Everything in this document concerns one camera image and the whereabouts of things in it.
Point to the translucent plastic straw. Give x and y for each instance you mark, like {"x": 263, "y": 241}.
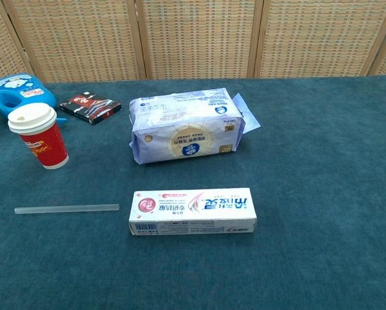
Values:
{"x": 67, "y": 208}

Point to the red paper cup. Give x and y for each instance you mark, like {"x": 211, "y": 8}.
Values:
{"x": 49, "y": 147}

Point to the white plastic cup lid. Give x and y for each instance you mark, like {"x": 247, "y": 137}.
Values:
{"x": 31, "y": 117}

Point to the white and blue tissue pack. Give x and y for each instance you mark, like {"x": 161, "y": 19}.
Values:
{"x": 186, "y": 129}

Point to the white toothpaste box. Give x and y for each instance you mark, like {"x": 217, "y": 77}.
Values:
{"x": 193, "y": 210}

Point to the black and red card box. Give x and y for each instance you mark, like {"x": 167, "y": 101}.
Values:
{"x": 89, "y": 108}

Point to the teal felt table cover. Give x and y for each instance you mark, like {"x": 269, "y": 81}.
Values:
{"x": 309, "y": 193}

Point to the blue detergent pump bottle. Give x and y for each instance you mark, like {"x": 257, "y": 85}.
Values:
{"x": 1, "y": 101}

